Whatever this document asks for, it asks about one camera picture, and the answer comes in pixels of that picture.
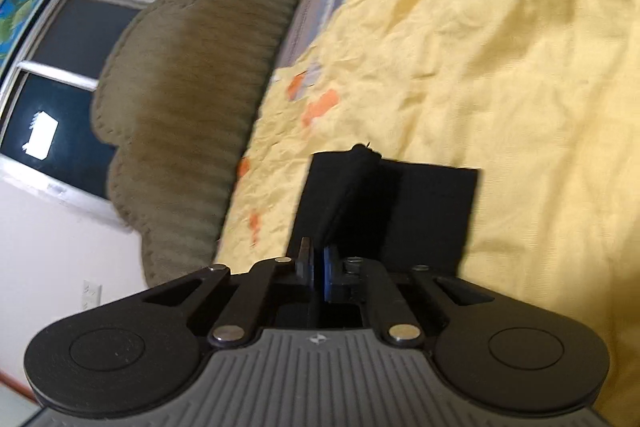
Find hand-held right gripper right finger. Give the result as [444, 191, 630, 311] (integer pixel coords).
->
[322, 245, 496, 349]

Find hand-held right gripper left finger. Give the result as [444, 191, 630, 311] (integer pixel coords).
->
[142, 237, 318, 349]

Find black pants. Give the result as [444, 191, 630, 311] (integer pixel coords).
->
[287, 144, 481, 280]

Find olive green padded headboard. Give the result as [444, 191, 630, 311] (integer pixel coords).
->
[90, 0, 318, 288]

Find yellow printed blanket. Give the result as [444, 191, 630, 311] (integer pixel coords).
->
[215, 0, 640, 408]

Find white framed window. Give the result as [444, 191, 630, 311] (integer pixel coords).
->
[0, 0, 156, 228]

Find colourful printed curtain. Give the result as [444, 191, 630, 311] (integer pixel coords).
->
[0, 0, 65, 75]

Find white wall outlet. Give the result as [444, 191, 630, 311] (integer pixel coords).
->
[80, 279, 104, 314]

